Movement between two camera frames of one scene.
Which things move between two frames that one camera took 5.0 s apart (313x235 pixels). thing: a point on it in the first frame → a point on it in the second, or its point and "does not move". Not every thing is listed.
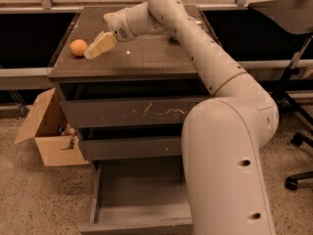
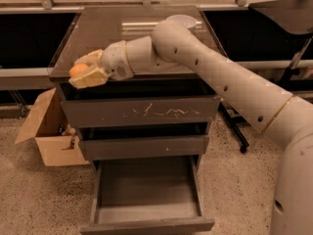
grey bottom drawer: (139, 197) does not move
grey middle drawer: (145, 142) does not move
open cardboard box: (57, 141) does not move
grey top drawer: (127, 104) does not move
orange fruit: (78, 47) → (76, 70)
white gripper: (117, 24) → (114, 62)
